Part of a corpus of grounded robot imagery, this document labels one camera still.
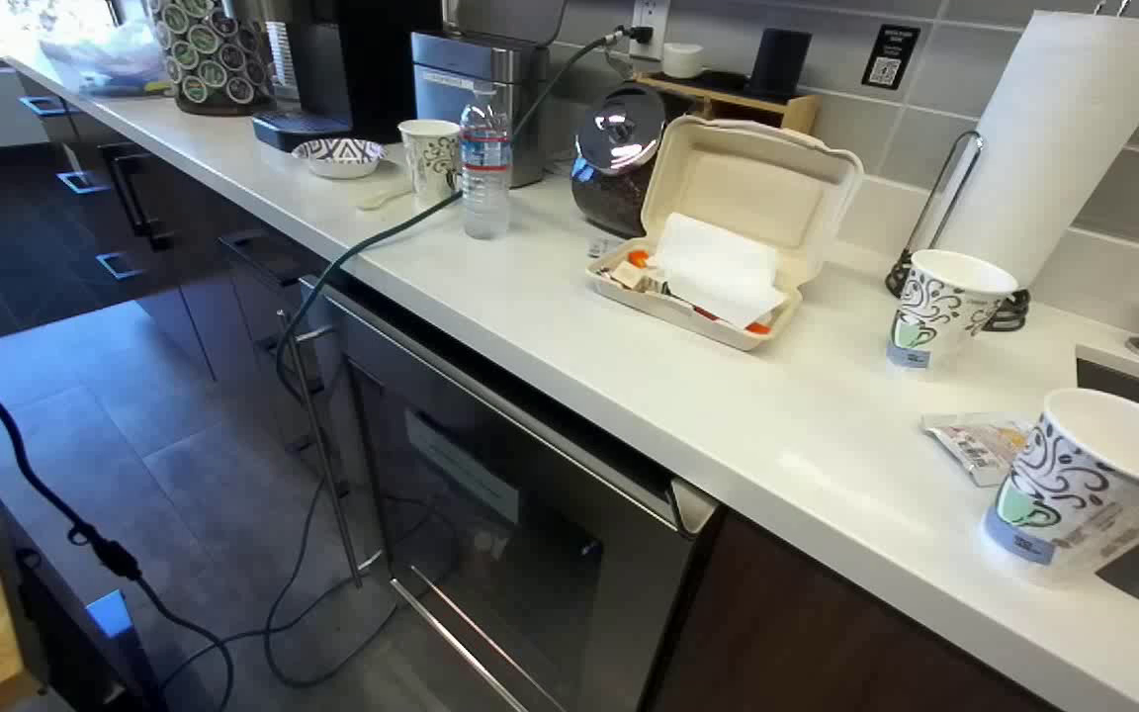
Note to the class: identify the large patterned paper cup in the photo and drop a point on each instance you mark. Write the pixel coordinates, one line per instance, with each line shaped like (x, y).
(1095, 479)

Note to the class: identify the white paper napkin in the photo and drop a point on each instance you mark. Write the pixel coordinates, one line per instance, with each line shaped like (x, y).
(722, 270)

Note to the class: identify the stainless steel dishwasher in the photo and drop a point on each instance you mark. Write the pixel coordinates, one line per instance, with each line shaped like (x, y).
(515, 527)

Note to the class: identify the clear plastic water bottle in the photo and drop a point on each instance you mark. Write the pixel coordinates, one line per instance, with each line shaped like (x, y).
(489, 182)

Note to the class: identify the black round glossy appliance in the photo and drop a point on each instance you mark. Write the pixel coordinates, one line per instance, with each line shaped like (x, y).
(613, 164)

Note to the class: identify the white plastic spoon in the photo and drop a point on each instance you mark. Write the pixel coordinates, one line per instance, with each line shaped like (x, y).
(385, 199)

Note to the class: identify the beige clamshell takeout box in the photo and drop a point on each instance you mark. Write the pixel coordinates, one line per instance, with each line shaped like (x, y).
(751, 179)

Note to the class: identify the wooden rack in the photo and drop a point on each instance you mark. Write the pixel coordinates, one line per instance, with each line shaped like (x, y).
(730, 98)

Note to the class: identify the silver metal canister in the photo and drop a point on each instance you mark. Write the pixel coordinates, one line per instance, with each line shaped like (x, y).
(443, 79)

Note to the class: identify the small white container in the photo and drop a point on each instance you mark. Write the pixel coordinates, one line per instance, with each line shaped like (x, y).
(681, 62)

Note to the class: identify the black coffee machine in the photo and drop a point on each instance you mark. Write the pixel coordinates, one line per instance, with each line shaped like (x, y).
(373, 66)

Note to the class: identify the small foil packet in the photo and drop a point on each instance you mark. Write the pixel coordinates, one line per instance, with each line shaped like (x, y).
(977, 443)

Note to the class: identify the green circle patterned container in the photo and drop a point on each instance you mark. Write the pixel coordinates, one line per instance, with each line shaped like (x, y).
(212, 54)

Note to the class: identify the white paper towel roll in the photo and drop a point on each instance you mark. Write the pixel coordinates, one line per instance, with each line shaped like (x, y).
(1057, 133)

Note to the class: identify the clear plastic bag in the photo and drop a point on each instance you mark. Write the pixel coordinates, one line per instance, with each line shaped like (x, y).
(99, 62)

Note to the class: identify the black equipment box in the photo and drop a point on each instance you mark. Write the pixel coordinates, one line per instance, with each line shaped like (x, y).
(70, 647)

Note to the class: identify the white wall outlet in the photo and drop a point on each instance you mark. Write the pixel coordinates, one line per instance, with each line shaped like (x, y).
(648, 21)

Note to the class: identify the black wall plate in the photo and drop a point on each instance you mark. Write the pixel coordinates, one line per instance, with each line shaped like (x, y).
(891, 57)

